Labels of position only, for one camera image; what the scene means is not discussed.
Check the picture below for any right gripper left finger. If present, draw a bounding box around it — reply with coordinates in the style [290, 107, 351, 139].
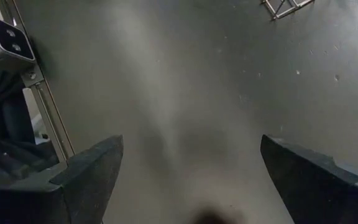
[0, 134, 124, 224]

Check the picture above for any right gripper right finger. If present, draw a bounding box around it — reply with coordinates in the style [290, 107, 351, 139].
[260, 134, 358, 224]

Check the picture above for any grey depth camera box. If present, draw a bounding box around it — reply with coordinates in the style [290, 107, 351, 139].
[0, 12, 37, 73]

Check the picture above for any copper-rimmed wire basket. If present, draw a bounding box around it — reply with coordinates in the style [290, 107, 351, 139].
[261, 0, 316, 21]

